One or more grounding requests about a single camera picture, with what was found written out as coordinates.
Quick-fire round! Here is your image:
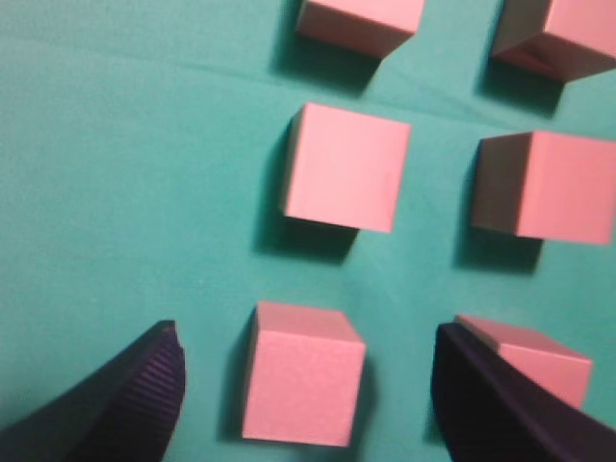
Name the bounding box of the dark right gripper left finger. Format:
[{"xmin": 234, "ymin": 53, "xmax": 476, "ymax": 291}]
[{"xmin": 1, "ymin": 320, "xmax": 186, "ymax": 461}]

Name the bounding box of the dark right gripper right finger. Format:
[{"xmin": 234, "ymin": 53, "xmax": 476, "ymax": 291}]
[{"xmin": 430, "ymin": 322, "xmax": 615, "ymax": 462}]

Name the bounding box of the pink cube column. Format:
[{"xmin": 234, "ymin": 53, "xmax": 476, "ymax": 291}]
[
  {"xmin": 454, "ymin": 314, "xmax": 593, "ymax": 409},
  {"xmin": 242, "ymin": 301, "xmax": 367, "ymax": 447},
  {"xmin": 295, "ymin": 0, "xmax": 424, "ymax": 60},
  {"xmin": 281, "ymin": 103, "xmax": 412, "ymax": 233},
  {"xmin": 471, "ymin": 131, "xmax": 615, "ymax": 245},
  {"xmin": 490, "ymin": 0, "xmax": 615, "ymax": 83}
]

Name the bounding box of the green cloth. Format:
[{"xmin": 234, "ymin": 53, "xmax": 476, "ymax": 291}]
[{"xmin": 1, "ymin": 1, "xmax": 615, "ymax": 461}]

